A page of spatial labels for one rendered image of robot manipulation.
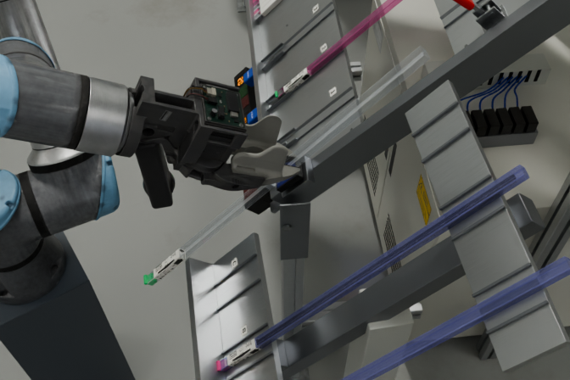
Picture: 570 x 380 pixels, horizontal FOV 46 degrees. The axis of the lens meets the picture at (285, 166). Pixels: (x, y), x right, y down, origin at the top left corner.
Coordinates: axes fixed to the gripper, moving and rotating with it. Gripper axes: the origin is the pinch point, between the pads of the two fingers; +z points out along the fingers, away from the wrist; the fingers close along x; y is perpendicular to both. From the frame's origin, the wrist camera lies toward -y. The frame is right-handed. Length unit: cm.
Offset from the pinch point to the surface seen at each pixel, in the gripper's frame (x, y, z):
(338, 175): 16.2, -16.9, 21.8
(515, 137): 29, -10, 62
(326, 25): 45, -9, 22
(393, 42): 62, -19, 50
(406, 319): -13.3, -10.0, 20.5
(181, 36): 145, -97, 34
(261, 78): 45, -25, 16
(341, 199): 64, -78, 71
